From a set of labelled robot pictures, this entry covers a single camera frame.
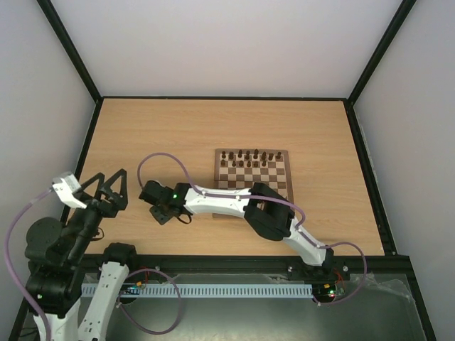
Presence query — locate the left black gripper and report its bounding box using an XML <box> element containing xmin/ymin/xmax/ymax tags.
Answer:
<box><xmin>68</xmin><ymin>168</ymin><xmax>129</xmax><ymax>261</ymax></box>

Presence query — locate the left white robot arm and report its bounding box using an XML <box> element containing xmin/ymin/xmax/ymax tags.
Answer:
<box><xmin>25</xmin><ymin>169</ymin><xmax>137</xmax><ymax>340</ymax></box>

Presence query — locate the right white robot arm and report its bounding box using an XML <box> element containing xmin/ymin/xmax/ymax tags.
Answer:
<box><xmin>139</xmin><ymin>180</ymin><xmax>335</xmax><ymax>278</ymax></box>

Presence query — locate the wooden chess board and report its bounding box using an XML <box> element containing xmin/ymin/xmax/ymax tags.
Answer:
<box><xmin>214</xmin><ymin>148</ymin><xmax>294</xmax><ymax>202</ymax></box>

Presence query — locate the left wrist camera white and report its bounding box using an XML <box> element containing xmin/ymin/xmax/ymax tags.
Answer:
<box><xmin>52</xmin><ymin>172</ymin><xmax>87</xmax><ymax>210</ymax></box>

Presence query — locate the white slotted cable duct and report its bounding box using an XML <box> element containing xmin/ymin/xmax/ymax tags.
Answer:
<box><xmin>81</xmin><ymin>283</ymin><xmax>314</xmax><ymax>299</ymax></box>

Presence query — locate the metal base plate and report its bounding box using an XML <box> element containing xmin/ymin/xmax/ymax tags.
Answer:
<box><xmin>28</xmin><ymin>273</ymin><xmax>417</xmax><ymax>341</ymax></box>

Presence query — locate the black aluminium frame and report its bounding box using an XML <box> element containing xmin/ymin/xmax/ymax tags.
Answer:
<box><xmin>6</xmin><ymin>0</ymin><xmax>438</xmax><ymax>341</ymax></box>

